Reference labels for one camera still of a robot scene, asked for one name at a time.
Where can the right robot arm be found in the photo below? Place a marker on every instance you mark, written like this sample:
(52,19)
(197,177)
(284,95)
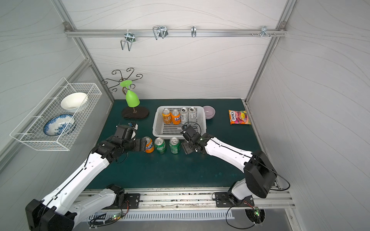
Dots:
(259,173)

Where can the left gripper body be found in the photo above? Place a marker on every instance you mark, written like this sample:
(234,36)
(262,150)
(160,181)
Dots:
(138,144)

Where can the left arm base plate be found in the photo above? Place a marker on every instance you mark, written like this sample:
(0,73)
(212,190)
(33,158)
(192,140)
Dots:
(128,200)

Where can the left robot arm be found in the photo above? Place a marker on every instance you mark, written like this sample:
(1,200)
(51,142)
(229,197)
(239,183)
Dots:
(58,211)

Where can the metal hook far left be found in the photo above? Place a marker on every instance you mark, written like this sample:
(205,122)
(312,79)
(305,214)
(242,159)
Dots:
(128,40)

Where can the white wire wall basket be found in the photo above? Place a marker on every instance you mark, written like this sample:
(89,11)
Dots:
(30,130)

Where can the white plastic basket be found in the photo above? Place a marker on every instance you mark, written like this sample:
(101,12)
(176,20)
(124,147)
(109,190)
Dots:
(168,131)

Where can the black metal cup stand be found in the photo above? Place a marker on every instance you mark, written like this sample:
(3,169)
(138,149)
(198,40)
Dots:
(133,110)

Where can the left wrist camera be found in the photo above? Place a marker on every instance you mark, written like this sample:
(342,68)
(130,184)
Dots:
(126,132)

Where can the aluminium front rail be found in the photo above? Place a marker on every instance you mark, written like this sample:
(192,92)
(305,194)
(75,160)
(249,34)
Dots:
(201,198)

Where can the Fox's candy bag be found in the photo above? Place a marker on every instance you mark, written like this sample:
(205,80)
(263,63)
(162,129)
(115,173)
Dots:
(239,117)

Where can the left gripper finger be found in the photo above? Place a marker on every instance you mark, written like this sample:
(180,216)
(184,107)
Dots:
(142,149)
(143,141)

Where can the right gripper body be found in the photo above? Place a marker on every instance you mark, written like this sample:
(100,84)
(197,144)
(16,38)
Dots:
(187,146)

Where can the blue patterned plate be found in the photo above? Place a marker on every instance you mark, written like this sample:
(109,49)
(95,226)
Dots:
(59,125)

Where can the aluminium rail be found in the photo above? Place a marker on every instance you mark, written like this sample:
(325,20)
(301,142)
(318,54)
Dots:
(172,33)
(201,198)

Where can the aluminium top rail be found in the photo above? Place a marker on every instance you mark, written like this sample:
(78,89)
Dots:
(172,33)

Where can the green plastic wine glass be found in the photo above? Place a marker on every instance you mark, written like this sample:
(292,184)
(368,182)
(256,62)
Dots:
(130,96)

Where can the green soda can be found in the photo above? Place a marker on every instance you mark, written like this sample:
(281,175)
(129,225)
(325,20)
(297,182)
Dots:
(160,145)

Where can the orange Fanta can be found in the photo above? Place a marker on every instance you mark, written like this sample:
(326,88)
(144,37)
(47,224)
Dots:
(149,147)

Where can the white bowl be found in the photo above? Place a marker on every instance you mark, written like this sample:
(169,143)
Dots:
(75,102)

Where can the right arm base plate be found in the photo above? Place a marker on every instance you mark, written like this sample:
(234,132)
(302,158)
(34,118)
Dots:
(227,200)

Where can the white can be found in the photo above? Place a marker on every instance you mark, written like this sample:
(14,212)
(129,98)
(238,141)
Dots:
(192,114)
(184,115)

